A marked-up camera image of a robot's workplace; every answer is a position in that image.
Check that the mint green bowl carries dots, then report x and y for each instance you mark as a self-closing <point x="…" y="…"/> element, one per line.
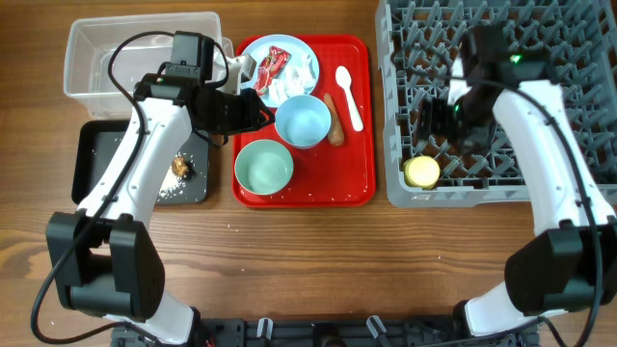
<point x="263" y="167"/>

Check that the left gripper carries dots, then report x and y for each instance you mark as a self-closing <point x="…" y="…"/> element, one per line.
<point x="248" y="120"/>

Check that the yellow plastic cup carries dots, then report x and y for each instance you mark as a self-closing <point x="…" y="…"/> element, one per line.
<point x="422" y="172"/>

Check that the white plastic spoon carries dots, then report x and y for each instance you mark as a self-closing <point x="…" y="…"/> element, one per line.
<point x="344" y="80"/>

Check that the red serving tray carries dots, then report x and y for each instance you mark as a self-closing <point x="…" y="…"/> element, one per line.
<point x="328" y="176"/>

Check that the clear plastic bin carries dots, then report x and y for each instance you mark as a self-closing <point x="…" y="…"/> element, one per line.
<point x="92" y="42"/>

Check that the orange carrot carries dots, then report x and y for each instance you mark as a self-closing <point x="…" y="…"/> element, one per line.
<point x="336" y="135"/>

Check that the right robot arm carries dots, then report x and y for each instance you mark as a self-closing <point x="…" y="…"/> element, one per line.
<point x="570" y="265"/>

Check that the light blue bowl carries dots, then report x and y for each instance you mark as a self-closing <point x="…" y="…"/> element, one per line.
<point x="303" y="121"/>

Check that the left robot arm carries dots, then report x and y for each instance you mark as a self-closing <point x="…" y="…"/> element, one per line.
<point x="103" y="260"/>

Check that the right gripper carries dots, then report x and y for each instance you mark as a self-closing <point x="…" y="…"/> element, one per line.
<point x="430" y="122"/>

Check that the crumpled white tissue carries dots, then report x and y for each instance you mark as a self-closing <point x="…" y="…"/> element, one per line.
<point x="293" y="81"/>

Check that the white rice pile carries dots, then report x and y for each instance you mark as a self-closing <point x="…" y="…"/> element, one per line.
<point x="172" y="186"/>

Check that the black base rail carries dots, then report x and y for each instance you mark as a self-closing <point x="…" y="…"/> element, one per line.
<point x="372" y="332"/>

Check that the grey dishwasher rack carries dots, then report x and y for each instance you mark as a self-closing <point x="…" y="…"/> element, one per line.
<point x="581" y="39"/>

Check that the red snack wrapper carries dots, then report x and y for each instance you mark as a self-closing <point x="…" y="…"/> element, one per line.
<point x="273" y="63"/>

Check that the brown food chunk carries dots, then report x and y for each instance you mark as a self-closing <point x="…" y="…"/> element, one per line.
<point x="181" y="168"/>

